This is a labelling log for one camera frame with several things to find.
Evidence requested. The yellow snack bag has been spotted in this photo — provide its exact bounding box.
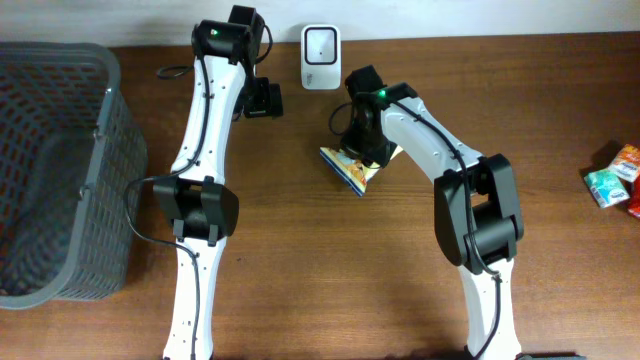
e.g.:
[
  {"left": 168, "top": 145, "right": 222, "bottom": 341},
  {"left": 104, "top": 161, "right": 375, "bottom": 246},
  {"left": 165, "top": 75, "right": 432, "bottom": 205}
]
[{"left": 320, "top": 147, "right": 382, "bottom": 197}]

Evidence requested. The teal tissue pack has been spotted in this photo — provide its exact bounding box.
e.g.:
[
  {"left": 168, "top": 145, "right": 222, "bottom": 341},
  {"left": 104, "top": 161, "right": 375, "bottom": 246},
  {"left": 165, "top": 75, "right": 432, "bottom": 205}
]
[{"left": 584, "top": 169, "right": 630, "bottom": 208}]

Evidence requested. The orange tissue pack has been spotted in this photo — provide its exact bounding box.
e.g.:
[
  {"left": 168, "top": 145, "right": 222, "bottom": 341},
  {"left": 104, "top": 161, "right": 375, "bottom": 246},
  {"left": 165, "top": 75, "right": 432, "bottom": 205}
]
[{"left": 607, "top": 144, "right": 639, "bottom": 183}]

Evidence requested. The red snack bag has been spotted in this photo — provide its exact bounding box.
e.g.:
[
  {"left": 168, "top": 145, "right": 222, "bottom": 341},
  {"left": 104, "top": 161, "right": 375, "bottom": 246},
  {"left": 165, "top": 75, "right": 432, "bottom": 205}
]
[{"left": 627, "top": 177, "right": 640, "bottom": 219}]

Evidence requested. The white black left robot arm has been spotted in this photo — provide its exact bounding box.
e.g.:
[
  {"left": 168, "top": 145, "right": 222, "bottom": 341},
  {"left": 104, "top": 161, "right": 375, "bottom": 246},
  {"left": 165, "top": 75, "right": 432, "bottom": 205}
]
[{"left": 153, "top": 5, "right": 283, "bottom": 360}]

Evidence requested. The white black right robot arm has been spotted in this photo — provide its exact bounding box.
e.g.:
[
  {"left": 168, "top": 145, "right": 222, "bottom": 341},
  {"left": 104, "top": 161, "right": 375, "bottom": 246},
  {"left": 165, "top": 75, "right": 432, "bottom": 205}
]
[{"left": 340, "top": 66, "right": 527, "bottom": 359}]

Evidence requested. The grey plastic basket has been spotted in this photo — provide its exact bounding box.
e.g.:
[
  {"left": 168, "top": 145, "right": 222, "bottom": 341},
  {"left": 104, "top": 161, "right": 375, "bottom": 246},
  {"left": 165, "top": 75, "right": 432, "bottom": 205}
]
[{"left": 1, "top": 42, "right": 148, "bottom": 310}]

